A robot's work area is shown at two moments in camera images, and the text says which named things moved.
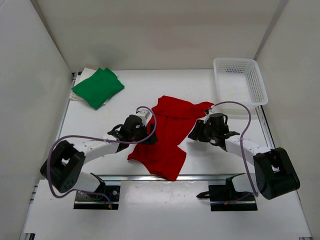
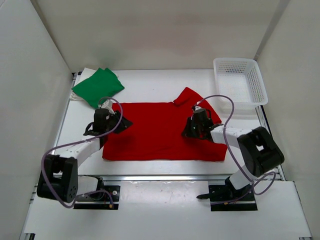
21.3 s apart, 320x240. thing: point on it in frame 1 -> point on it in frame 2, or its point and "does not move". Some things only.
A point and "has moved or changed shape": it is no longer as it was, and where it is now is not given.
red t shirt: x=176 y=119 has moved or changed shape
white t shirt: x=106 y=102 -> x=84 y=74
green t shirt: x=99 y=89 does not move
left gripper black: x=152 y=140 -> x=124 y=124
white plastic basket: x=240 y=80 does not move
